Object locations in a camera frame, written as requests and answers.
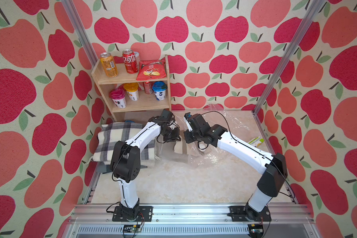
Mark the red cola can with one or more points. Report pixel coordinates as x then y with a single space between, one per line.
129 58

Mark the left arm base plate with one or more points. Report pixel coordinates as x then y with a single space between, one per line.
139 214

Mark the aluminium front rail frame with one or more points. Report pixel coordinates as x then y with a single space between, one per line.
281 220

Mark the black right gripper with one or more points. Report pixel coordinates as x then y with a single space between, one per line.
188 139

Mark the dark plaid grey scarf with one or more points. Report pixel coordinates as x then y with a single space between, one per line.
107 169

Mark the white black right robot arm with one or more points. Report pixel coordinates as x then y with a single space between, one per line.
272 167

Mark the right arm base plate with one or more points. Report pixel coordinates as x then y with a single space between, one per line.
247 214

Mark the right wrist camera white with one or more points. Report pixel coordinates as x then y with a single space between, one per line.
186 119

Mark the orange soda can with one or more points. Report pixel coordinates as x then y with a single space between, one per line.
108 64

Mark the small red can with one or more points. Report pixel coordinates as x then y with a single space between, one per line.
148 87

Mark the yellow lid cup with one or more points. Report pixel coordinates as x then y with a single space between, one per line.
132 91

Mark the blue lid cup on shelf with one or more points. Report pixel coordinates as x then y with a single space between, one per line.
159 88

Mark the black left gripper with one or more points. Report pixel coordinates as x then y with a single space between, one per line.
176 137

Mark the pink lid cup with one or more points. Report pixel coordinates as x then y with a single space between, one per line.
119 98

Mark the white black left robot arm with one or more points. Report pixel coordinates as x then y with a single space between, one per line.
126 160

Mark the clear plastic vacuum bag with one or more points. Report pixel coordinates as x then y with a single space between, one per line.
199 147

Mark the green white small box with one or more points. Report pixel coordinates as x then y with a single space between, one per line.
256 141

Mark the red chips bag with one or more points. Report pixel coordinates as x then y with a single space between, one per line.
151 70

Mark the beige brown striped scarf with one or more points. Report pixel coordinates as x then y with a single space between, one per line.
181 147

